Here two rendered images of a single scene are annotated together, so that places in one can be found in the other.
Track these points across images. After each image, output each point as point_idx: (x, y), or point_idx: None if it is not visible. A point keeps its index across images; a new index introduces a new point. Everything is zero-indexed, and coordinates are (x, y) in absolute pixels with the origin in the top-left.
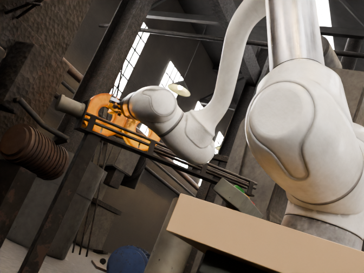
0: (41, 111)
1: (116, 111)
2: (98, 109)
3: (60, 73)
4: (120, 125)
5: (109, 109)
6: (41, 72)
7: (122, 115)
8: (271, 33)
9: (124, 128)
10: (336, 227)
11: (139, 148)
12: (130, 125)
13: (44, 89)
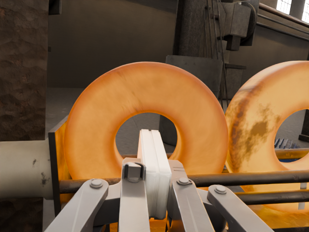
0: (32, 132)
1: (155, 210)
2: (108, 142)
3: (32, 27)
4: (213, 176)
5: (138, 149)
6: None
7: (210, 125)
8: None
9: (233, 180)
10: None
11: (305, 207)
12: (252, 146)
13: (4, 87)
